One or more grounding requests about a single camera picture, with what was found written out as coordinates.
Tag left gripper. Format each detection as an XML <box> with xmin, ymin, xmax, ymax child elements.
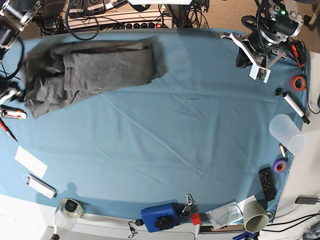
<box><xmin>235</xmin><ymin>31</ymin><xmax>278</xmax><ymax>68</ymax></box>

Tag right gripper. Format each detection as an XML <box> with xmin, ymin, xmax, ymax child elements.
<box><xmin>0</xmin><ymin>80</ymin><xmax>23</xmax><ymax>104</ymax></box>

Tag grey T-shirt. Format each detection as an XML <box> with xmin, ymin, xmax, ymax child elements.
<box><xmin>21</xmin><ymin>37</ymin><xmax>167</xmax><ymax>118</ymax></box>

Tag translucent plastic cup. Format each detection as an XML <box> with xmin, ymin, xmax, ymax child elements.
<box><xmin>269</xmin><ymin>114</ymin><xmax>307</xmax><ymax>154</ymax></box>

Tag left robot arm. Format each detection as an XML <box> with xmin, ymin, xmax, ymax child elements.
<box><xmin>241</xmin><ymin>0</ymin><xmax>306</xmax><ymax>68</ymax></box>

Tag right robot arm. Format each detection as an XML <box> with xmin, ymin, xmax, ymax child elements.
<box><xmin>0</xmin><ymin>0</ymin><xmax>42</xmax><ymax>104</ymax></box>

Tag orange white utility knife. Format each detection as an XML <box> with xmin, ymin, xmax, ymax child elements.
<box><xmin>0</xmin><ymin>105</ymin><xmax>28</xmax><ymax>120</ymax></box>

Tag small black clip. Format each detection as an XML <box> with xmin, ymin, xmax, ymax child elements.
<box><xmin>274</xmin><ymin>87</ymin><xmax>283</xmax><ymax>96</ymax></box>

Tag orange black tool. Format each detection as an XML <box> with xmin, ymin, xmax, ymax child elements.
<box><xmin>291</xmin><ymin>40</ymin><xmax>306</xmax><ymax>68</ymax></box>

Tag red tape roll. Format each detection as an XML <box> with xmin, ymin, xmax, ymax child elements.
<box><xmin>291</xmin><ymin>75</ymin><xmax>307</xmax><ymax>92</ymax></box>

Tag white paper card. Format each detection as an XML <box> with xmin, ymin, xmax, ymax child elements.
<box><xmin>14</xmin><ymin>145</ymin><xmax>48</xmax><ymax>179</ymax></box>

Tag black white marker pen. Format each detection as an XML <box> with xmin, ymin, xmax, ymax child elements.
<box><xmin>282</xmin><ymin>92</ymin><xmax>310</xmax><ymax>124</ymax></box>

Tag blue table cloth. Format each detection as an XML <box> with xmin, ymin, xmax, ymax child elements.
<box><xmin>0</xmin><ymin>29</ymin><xmax>306</xmax><ymax>219</ymax></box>

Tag small white battery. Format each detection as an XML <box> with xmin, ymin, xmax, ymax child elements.
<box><xmin>279</xmin><ymin>143</ymin><xmax>287</xmax><ymax>158</ymax></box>

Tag white packaged stick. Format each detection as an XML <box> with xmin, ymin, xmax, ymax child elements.
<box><xmin>23</xmin><ymin>174</ymin><xmax>57</xmax><ymax>199</ymax></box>

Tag purple tape roll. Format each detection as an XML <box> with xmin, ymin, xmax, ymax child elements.
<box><xmin>272</xmin><ymin>157</ymin><xmax>288</xmax><ymax>173</ymax></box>

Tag black power strip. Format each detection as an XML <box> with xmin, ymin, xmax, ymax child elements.
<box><xmin>121</xmin><ymin>20</ymin><xmax>173</xmax><ymax>29</ymax></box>

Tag black remote control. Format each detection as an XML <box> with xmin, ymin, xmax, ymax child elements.
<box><xmin>258</xmin><ymin>167</ymin><xmax>276</xmax><ymax>202</ymax></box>

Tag clear glass jar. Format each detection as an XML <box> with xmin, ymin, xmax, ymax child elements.
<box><xmin>54</xmin><ymin>198</ymin><xmax>83</xmax><ymax>233</ymax></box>

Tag silver carabiner clip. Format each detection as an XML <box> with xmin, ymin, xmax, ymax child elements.
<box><xmin>186</xmin><ymin>193</ymin><xmax>193</xmax><ymax>206</ymax></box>

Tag printed paper sheet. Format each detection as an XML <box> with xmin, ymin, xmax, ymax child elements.
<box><xmin>205</xmin><ymin>195</ymin><xmax>257</xmax><ymax>230</ymax></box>

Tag small red cube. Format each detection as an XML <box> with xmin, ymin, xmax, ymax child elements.
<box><xmin>191</xmin><ymin>213</ymin><xmax>202</xmax><ymax>226</ymax></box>

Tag blue box with knob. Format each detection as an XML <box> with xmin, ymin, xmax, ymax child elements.
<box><xmin>140</xmin><ymin>203</ymin><xmax>180</xmax><ymax>233</ymax></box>

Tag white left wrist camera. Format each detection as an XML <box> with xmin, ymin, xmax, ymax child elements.
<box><xmin>249</xmin><ymin>64</ymin><xmax>271</xmax><ymax>84</ymax></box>

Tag red handled pliers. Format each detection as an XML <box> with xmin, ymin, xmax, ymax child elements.
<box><xmin>0</xmin><ymin>118</ymin><xmax>18</xmax><ymax>142</ymax></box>

